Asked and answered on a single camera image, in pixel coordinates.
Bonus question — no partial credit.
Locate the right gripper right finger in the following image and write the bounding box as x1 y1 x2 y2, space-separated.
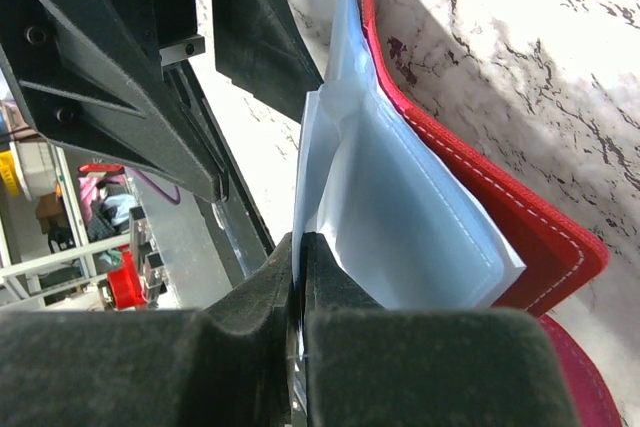
301 233 578 426

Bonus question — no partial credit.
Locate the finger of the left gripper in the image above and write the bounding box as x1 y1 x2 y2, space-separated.
1 0 229 202
212 0 322 122

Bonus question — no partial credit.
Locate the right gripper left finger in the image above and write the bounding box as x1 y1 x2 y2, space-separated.
1 238 291 426

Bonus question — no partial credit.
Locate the red card holder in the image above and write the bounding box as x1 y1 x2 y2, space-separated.
292 0 620 426

